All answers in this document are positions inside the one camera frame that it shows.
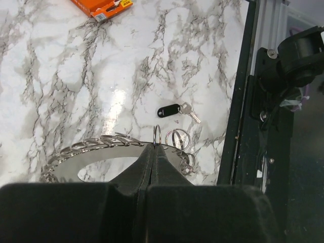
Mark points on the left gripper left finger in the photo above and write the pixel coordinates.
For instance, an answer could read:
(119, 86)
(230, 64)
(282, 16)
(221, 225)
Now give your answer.
(75, 211)

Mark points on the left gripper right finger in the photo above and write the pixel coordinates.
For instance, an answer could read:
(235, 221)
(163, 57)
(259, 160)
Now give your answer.
(177, 211)

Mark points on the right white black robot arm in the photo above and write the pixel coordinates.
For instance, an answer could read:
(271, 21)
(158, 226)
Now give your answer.
(299, 60)

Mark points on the black key tag with key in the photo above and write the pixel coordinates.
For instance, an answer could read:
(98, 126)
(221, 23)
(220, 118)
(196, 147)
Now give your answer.
(173, 109)

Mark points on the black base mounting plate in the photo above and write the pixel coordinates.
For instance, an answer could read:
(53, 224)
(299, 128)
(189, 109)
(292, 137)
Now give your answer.
(279, 148)

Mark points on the orange small box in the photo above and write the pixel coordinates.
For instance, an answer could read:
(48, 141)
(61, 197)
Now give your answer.
(102, 10)

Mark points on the aluminium rail frame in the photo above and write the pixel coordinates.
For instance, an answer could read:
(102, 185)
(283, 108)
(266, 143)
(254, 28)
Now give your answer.
(271, 26)

